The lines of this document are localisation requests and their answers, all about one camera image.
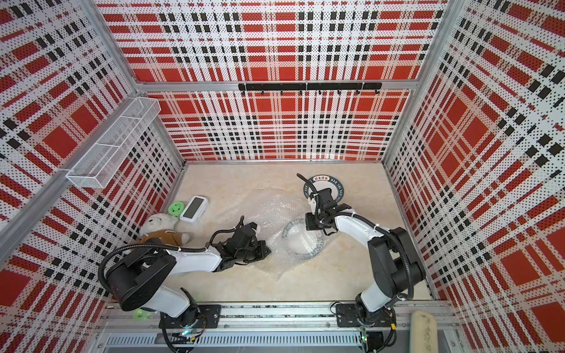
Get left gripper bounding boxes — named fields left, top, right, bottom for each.
left=236, top=240, right=272, bottom=263

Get grey rimmed plate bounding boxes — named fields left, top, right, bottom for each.
left=303, top=174, right=344, bottom=206
left=281, top=218, right=327, bottom=261

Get bubble wrap of plate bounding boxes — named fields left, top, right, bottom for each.
left=219, top=188, right=330, bottom=281

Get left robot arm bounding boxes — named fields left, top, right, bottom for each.
left=98, top=222, right=272, bottom=329

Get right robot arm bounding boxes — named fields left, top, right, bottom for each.
left=305, top=187, right=425, bottom=317

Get white digital clock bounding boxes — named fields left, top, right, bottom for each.
left=179, top=195, right=209, bottom=223

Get green round button toy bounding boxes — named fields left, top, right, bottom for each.
left=168, top=202, right=185, bottom=217

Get white teddy bear toy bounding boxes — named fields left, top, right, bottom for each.
left=139, top=213, right=191, bottom=247

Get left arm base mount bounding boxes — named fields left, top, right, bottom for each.
left=159, top=304, right=222, bottom=329

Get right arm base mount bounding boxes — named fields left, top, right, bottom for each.
left=331, top=302, right=396, bottom=328

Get black hook rail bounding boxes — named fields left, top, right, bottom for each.
left=238, top=82, right=383, bottom=94

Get white wire mesh basket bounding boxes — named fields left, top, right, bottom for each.
left=66, top=97, right=160, bottom=189

